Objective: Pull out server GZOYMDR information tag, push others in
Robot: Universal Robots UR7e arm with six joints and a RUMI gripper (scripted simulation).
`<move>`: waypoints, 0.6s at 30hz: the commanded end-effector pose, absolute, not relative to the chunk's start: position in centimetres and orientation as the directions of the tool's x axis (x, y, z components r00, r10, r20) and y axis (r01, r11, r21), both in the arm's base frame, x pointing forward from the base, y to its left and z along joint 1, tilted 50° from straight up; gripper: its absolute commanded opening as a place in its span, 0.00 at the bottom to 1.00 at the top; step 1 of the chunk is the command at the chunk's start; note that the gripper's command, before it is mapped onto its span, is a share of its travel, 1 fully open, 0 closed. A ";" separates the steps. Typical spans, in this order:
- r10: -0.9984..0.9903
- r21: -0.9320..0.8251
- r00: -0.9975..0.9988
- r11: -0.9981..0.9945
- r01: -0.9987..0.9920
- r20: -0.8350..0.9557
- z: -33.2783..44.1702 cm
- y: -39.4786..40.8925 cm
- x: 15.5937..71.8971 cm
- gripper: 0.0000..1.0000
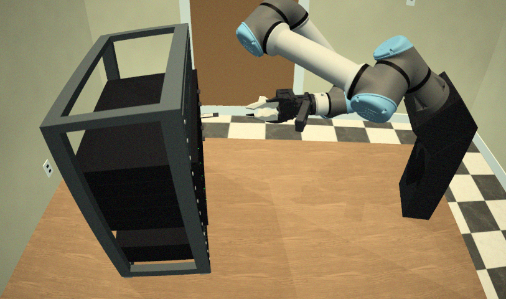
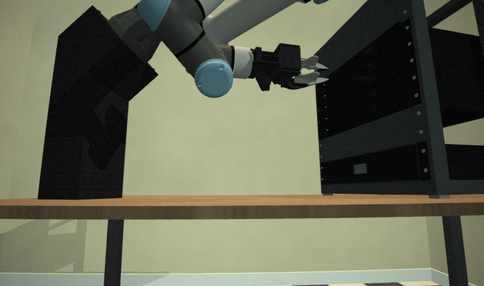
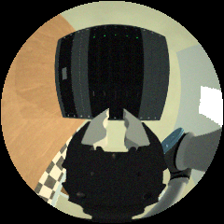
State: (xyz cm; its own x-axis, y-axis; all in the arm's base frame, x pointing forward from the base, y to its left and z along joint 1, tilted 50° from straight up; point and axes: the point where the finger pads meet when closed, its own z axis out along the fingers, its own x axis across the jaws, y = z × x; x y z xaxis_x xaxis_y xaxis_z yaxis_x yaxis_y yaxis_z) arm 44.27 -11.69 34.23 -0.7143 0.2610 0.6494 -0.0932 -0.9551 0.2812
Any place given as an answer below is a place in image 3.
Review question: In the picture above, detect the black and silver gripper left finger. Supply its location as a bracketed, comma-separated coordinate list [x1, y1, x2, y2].
[62, 108, 110, 170]

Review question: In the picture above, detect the dark grey server rack frame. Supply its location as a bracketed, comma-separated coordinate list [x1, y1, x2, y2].
[54, 24, 170, 120]

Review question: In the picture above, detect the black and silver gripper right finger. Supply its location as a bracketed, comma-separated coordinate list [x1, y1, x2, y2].
[121, 109, 167, 171]

